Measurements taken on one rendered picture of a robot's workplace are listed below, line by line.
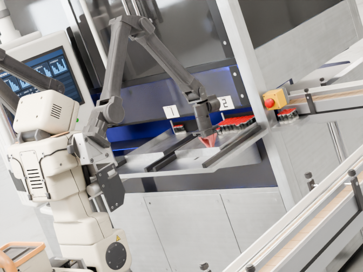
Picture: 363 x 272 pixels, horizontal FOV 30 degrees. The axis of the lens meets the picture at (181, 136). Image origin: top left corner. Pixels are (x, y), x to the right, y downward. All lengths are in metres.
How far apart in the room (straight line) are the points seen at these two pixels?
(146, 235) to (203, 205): 0.54
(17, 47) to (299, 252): 2.08
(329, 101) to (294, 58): 0.37
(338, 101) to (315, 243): 1.24
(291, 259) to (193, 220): 1.91
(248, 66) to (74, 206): 0.94
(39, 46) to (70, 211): 1.12
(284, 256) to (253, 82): 1.37
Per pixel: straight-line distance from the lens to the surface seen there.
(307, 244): 1.65
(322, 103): 2.87
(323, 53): 3.34
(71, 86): 3.43
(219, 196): 3.27
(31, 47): 3.37
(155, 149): 3.22
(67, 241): 2.62
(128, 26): 2.55
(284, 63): 3.06
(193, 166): 2.74
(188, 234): 3.56
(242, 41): 2.84
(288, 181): 2.99
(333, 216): 1.74
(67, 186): 2.48
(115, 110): 2.41
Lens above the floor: 1.62
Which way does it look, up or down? 13 degrees down
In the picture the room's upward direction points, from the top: 20 degrees counter-clockwise
